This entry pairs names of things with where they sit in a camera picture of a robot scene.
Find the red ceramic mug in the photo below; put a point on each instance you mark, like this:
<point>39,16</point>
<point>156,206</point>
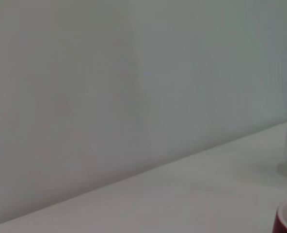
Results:
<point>278,225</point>

